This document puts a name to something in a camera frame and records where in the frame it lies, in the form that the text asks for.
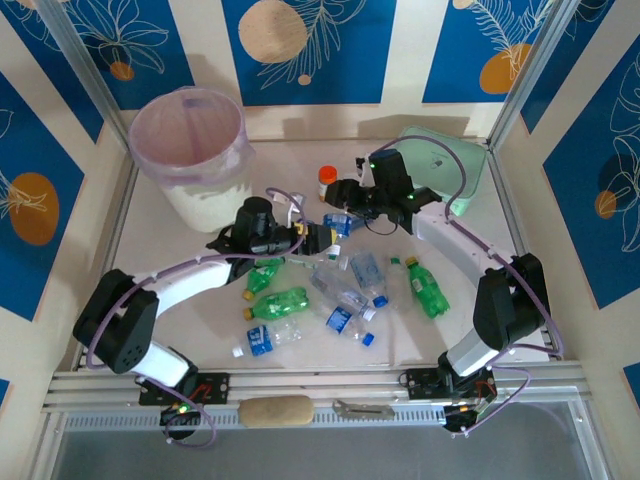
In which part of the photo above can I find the black controller board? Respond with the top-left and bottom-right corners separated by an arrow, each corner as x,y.
159,402 -> 202,442
442,402 -> 494,435

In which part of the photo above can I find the grey metal panel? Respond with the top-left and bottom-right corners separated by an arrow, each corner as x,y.
49,428 -> 601,480

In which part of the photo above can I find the clear green-cap bottle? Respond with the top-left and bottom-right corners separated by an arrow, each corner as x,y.
383,256 -> 412,312

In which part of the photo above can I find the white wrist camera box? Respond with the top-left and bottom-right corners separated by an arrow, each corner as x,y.
285,192 -> 307,225
355,155 -> 376,189

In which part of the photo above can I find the aluminium frame post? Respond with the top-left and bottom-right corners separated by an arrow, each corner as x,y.
485,0 -> 585,154
37,0 -> 137,169

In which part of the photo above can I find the aluminium front rail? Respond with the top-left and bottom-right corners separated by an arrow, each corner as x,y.
42,368 -> 586,415

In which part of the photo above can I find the flat metal tool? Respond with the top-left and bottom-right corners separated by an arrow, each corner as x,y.
332,398 -> 395,420

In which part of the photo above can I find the dented green plastic bottle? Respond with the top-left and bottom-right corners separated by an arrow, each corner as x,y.
242,286 -> 311,322

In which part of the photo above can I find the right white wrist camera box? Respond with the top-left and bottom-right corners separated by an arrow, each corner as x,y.
355,155 -> 376,189

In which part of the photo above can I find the purple plastic bin liner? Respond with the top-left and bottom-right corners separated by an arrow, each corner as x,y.
128,86 -> 256,189

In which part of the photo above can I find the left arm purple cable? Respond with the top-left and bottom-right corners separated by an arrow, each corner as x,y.
85,186 -> 307,450

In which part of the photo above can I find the crushed green plastic bottle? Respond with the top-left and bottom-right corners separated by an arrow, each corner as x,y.
242,258 -> 287,302

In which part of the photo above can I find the large blue-label white-cap bottle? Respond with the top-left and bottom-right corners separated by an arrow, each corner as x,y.
232,319 -> 305,359

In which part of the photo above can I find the blue-label blue-cap bottle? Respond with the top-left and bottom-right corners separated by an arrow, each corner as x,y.
324,304 -> 376,348

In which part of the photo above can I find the clear pale-label blue-cap bottle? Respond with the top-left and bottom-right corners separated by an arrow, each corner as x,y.
348,251 -> 390,309

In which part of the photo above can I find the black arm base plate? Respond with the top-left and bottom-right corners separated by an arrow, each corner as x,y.
138,372 -> 231,406
405,368 -> 496,401

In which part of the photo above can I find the clear white-cap bottle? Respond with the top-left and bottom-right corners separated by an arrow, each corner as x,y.
308,268 -> 378,322

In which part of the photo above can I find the small blue-label white-cap bottle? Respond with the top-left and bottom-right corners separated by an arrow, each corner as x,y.
321,211 -> 367,240

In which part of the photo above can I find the mint green plastic box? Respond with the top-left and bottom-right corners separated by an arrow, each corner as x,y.
397,124 -> 489,217

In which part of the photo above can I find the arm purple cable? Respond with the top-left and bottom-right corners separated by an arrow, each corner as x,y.
369,135 -> 566,440
85,186 -> 307,450

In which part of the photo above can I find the grey slotted cable duct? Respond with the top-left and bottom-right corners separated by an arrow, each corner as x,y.
59,405 -> 576,432

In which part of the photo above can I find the white ribbed waste bin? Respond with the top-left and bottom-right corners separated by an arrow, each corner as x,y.
128,87 -> 255,235

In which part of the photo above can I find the beige oblong pad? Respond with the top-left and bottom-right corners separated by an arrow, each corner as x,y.
237,394 -> 316,428

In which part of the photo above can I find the square clear green-band bottle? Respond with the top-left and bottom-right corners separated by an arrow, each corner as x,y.
285,243 -> 351,274

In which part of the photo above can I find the orange-lid jar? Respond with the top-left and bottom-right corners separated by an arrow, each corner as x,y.
318,165 -> 340,204

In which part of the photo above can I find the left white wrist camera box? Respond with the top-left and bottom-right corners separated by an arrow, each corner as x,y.
285,192 -> 307,225

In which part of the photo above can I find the smooth green plastic bottle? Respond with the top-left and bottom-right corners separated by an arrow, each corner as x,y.
403,255 -> 451,320

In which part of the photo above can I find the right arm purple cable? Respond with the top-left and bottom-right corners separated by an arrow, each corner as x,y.
369,135 -> 566,440

